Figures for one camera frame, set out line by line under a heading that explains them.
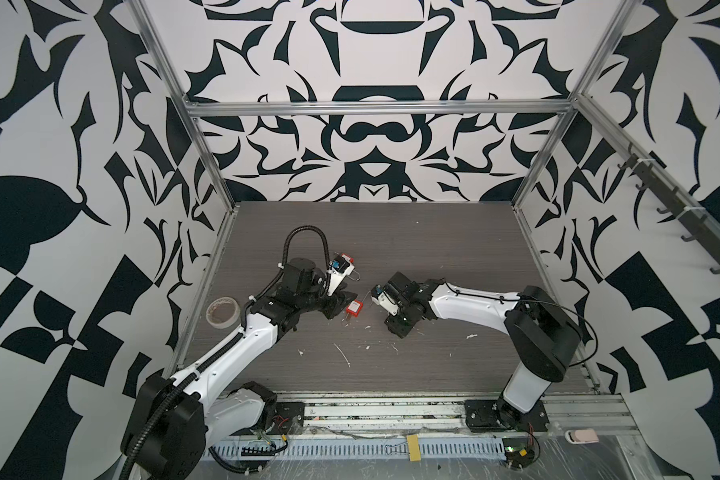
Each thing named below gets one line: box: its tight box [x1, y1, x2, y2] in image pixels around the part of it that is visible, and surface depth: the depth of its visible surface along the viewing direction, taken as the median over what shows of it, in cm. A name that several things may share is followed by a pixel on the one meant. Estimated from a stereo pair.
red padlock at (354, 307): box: [345, 300, 364, 317], surface depth 93 cm
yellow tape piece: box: [407, 435, 421, 462], surface depth 71 cm
